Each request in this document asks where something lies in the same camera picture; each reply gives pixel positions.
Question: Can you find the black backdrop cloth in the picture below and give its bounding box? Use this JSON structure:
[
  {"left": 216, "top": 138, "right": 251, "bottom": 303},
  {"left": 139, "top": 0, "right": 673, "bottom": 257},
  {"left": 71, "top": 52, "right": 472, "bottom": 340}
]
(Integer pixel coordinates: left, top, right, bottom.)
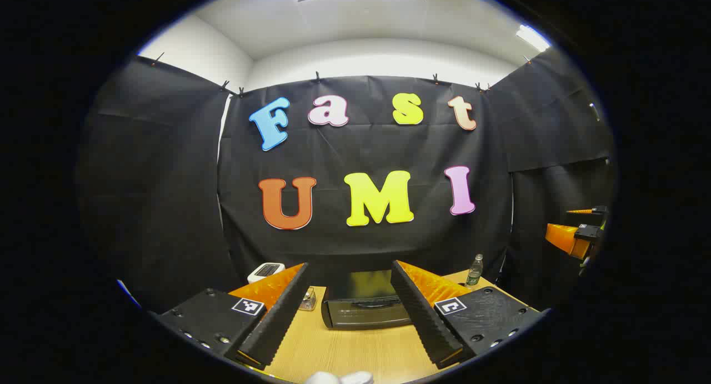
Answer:
[{"left": 75, "top": 53, "right": 617, "bottom": 318}]

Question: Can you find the white toaster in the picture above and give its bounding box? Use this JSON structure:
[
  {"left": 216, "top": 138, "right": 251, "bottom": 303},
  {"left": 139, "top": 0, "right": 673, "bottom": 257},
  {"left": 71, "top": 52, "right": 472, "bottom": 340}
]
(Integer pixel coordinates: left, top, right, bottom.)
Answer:
[{"left": 247, "top": 262, "right": 286, "bottom": 285}]

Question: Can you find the black electric oven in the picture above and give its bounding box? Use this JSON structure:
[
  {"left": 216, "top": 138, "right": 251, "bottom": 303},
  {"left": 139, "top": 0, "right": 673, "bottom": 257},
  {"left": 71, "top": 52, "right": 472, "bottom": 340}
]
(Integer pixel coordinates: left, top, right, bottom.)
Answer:
[{"left": 321, "top": 270, "right": 414, "bottom": 330}]

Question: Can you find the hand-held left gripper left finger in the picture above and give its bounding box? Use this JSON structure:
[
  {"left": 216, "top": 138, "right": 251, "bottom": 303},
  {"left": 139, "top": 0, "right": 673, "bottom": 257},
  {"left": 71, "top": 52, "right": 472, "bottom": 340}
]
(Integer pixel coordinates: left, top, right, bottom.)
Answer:
[{"left": 158, "top": 263, "right": 310, "bottom": 371}]

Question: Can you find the small ceiling light panel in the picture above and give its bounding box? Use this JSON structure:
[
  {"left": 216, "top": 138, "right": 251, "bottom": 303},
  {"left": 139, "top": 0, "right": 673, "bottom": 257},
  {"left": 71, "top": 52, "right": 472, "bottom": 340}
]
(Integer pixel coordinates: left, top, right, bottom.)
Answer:
[{"left": 515, "top": 24, "right": 552, "bottom": 52}]

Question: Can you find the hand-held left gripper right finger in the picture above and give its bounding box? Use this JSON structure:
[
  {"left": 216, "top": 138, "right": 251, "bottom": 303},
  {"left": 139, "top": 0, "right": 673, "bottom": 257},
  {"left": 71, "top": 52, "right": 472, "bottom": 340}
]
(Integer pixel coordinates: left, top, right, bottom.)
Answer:
[{"left": 390, "top": 260, "right": 548, "bottom": 370}]

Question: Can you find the clear water bottle green label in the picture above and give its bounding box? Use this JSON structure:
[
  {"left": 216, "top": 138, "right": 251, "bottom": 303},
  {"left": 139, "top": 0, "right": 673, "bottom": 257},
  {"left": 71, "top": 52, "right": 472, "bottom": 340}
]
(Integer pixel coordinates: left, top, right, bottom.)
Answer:
[{"left": 465, "top": 254, "right": 484, "bottom": 287}]

